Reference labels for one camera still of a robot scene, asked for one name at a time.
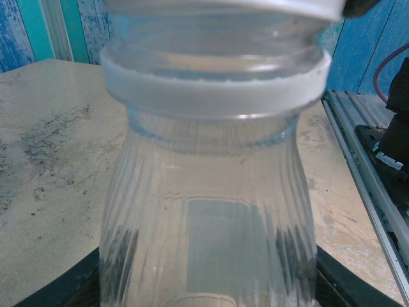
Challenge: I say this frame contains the clear ribbed labelled bottle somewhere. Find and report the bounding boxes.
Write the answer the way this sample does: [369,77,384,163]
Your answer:
[98,6,333,307]

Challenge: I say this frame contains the aluminium frame post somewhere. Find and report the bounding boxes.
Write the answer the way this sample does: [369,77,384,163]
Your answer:
[40,0,75,61]

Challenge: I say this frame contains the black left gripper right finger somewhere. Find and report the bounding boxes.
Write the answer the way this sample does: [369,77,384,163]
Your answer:
[314,245,404,307]

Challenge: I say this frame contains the aluminium mounting rail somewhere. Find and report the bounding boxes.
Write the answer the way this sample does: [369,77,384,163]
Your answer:
[321,88,409,303]

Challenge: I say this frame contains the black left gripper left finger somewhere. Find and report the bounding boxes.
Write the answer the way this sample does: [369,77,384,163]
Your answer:
[12,246,103,307]

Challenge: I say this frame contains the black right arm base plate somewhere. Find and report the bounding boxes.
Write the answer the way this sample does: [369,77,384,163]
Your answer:
[354,123,409,212]

